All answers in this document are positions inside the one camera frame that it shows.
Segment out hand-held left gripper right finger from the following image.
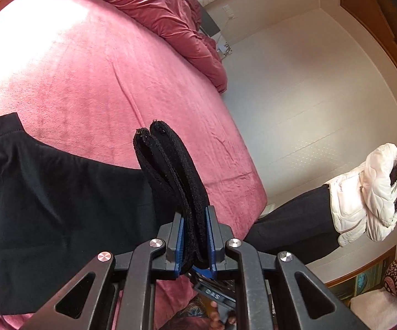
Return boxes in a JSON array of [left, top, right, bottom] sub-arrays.
[[203, 205, 374, 330]]

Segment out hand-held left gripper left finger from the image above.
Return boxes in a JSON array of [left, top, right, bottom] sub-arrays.
[[20, 213, 185, 330]]

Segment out black pants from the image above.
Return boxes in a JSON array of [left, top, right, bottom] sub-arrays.
[[0, 113, 210, 317]]

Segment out person's right hand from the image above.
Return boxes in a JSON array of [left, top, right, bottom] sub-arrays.
[[208, 301, 237, 330]]

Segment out wooden cabinet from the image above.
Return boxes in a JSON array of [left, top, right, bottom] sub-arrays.
[[324, 246, 397, 306]]

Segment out white fluffy seat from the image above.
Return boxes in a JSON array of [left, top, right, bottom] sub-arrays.
[[350, 254, 397, 330]]

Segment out bed with pink sheet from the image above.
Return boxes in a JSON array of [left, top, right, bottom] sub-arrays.
[[0, 0, 268, 330]]

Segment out dark grey headboard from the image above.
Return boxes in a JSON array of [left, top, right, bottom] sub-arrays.
[[198, 5, 221, 38]]

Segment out pink duvet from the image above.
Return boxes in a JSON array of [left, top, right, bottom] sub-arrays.
[[59, 0, 227, 93]]

